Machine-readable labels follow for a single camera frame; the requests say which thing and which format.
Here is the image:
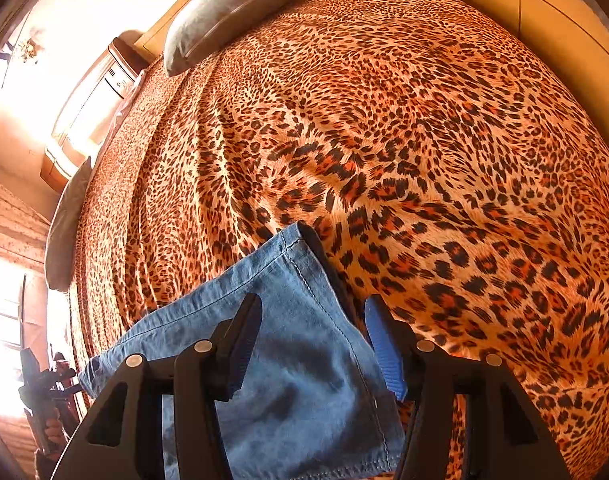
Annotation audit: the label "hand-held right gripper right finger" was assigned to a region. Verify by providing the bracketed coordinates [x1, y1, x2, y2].
[363, 294, 573, 480]

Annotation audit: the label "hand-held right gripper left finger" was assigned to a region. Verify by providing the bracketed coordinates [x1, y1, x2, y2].
[52, 292, 262, 480]

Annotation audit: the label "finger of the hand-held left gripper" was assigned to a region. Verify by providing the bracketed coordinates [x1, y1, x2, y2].
[53, 367, 83, 397]

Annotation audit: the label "blue denim pants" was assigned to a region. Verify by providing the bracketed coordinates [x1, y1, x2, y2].
[78, 221, 406, 480]

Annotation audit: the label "person's left hand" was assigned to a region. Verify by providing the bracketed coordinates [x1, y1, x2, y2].
[43, 410, 68, 447]

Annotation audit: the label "small grey pillow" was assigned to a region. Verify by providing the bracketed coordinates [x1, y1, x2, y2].
[44, 156, 93, 292]

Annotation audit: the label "patterned curtain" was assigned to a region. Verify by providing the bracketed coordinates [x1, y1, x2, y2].
[0, 170, 51, 272]

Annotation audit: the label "leopard print blanket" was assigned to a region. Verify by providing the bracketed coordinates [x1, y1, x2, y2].
[67, 0, 609, 480]

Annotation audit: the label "large grey pillow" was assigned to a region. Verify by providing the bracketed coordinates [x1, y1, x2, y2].
[163, 0, 335, 77]

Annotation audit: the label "light wooden wardrobe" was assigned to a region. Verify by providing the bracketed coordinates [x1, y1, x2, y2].
[405, 0, 609, 126]

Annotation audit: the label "wall decoration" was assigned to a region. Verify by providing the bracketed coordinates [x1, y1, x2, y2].
[0, 22, 48, 66]

